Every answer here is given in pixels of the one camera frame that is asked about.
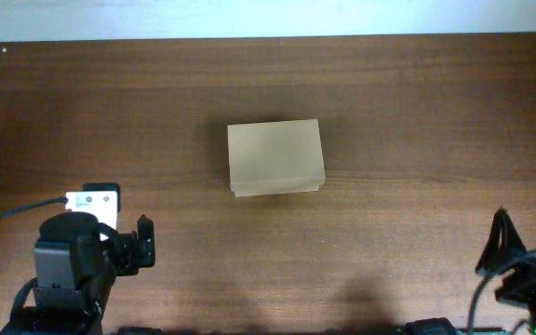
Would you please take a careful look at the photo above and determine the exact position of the cardboard box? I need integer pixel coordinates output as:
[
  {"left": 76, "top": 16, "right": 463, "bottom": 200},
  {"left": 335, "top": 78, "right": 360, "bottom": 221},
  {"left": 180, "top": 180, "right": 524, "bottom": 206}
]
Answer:
[{"left": 227, "top": 119, "right": 326, "bottom": 197}]

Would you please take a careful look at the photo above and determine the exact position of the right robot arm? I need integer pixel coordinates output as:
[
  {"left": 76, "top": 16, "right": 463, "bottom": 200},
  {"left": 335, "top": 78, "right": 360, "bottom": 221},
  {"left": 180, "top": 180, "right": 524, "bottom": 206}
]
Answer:
[{"left": 397, "top": 208, "right": 536, "bottom": 335}]

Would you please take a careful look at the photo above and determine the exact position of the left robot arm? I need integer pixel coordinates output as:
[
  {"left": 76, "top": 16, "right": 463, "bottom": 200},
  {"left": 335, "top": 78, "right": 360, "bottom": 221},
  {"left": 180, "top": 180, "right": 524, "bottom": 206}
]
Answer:
[{"left": 1, "top": 212, "right": 155, "bottom": 335}]

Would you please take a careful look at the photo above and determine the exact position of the right black cable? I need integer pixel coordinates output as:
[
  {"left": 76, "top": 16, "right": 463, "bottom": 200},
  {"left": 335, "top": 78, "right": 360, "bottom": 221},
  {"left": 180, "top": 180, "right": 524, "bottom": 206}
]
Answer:
[{"left": 465, "top": 245, "right": 536, "bottom": 335}]

